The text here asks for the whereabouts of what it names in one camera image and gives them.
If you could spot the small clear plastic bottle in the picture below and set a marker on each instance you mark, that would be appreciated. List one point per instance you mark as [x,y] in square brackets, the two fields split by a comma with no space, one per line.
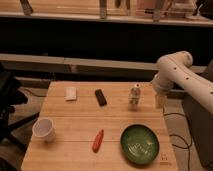
[134,96]

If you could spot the green round plate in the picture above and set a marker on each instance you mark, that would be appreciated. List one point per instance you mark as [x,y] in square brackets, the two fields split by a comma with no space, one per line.
[139,144]

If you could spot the black office chair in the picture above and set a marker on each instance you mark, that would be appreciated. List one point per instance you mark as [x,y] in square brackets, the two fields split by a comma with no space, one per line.
[9,97]

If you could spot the red orange carrot toy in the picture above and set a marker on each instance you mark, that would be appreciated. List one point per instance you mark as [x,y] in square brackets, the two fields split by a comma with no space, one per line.
[97,141]

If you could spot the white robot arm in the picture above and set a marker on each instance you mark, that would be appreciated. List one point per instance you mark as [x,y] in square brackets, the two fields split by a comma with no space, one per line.
[175,69]

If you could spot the white paper cup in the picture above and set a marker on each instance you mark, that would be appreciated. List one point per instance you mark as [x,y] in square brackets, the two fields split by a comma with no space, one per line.
[44,129]

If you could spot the black rectangular remote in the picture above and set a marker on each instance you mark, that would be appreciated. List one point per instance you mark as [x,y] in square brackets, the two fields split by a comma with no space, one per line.
[100,97]

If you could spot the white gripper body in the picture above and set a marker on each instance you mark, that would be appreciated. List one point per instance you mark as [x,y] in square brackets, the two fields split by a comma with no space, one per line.
[160,100]

